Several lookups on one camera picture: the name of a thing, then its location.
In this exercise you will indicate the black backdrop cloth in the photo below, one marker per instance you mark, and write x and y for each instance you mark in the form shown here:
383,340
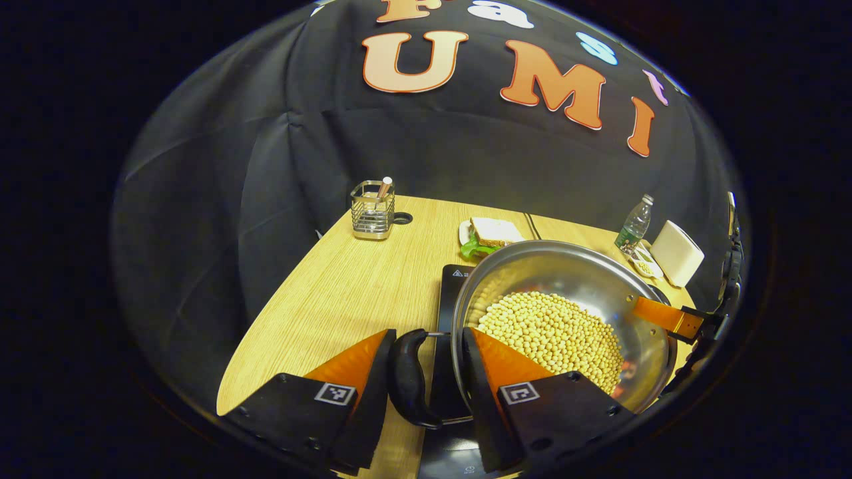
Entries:
299,146

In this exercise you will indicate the heap of yellow soybeans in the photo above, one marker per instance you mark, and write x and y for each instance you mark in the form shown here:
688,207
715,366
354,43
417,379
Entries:
552,332

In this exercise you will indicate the clear plastic water bottle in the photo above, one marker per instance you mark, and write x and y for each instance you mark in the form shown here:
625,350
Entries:
632,229

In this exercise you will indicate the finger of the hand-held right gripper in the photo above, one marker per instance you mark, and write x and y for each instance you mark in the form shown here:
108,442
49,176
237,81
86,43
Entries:
665,316
695,362

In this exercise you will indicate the white boxy appliance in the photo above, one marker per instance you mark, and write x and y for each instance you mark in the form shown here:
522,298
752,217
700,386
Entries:
677,253

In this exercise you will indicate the black induction cooktop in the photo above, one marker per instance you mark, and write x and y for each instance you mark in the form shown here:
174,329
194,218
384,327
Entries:
454,286

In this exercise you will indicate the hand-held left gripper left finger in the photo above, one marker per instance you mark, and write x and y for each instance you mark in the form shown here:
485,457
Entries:
376,399

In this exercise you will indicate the white divided dish of beans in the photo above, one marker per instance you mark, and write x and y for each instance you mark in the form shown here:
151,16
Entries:
644,263

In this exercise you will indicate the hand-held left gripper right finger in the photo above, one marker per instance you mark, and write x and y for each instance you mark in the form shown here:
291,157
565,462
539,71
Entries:
480,412

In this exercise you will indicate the brown pen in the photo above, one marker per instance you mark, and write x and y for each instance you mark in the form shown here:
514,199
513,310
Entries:
385,187

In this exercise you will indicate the sandwich with lettuce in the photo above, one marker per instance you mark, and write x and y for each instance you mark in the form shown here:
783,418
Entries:
496,231

